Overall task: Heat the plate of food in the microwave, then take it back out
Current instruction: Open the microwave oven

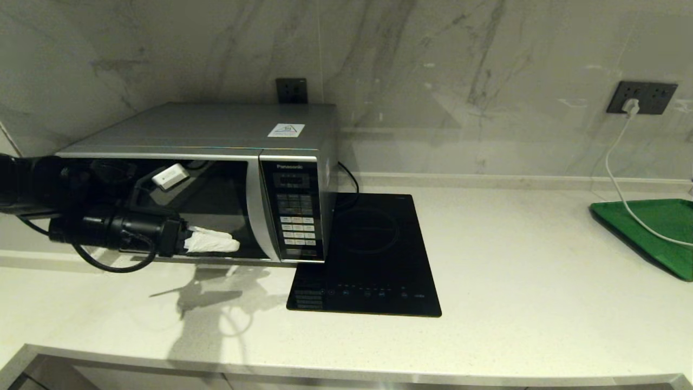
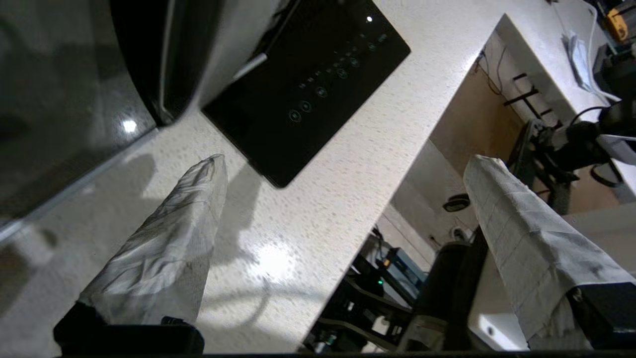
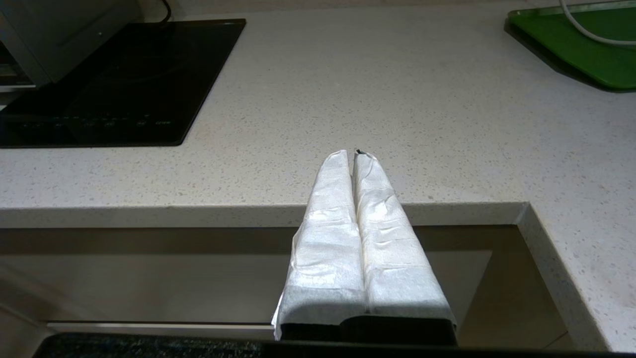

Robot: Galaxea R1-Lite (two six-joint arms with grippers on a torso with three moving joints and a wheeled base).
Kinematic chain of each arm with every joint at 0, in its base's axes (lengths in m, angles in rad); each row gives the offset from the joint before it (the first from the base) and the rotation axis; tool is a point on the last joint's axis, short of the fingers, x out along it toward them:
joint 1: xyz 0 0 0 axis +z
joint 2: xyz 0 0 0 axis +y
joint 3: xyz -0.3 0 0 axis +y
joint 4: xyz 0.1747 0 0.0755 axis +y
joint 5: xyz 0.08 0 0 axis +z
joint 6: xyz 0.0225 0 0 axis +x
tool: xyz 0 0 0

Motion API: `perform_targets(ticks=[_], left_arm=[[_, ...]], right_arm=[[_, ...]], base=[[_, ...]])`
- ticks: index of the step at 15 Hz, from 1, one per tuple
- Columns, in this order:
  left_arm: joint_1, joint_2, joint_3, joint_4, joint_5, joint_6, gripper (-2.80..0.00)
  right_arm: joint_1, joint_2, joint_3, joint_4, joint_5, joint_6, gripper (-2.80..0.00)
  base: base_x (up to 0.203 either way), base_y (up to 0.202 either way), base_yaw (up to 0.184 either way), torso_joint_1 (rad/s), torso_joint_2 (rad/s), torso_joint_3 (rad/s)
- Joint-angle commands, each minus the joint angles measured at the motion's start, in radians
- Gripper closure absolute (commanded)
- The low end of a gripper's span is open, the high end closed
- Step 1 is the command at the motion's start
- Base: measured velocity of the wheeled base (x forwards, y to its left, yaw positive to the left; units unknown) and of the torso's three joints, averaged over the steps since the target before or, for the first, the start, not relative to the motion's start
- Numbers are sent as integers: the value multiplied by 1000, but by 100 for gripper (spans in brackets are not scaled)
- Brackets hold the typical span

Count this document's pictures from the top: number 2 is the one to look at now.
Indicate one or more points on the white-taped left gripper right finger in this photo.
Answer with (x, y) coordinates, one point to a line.
(536, 248)

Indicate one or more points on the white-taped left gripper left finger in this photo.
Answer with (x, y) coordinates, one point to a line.
(164, 248)

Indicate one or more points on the dark glass microwave door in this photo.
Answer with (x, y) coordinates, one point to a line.
(59, 99)

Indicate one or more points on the black robot torso column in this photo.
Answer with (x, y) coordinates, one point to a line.
(447, 288)

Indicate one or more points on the white paper stack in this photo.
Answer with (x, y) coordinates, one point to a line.
(579, 59)

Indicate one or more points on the black induction cooktop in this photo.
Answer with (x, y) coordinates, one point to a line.
(318, 74)

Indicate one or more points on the yellow tool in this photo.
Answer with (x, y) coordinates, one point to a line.
(617, 22)

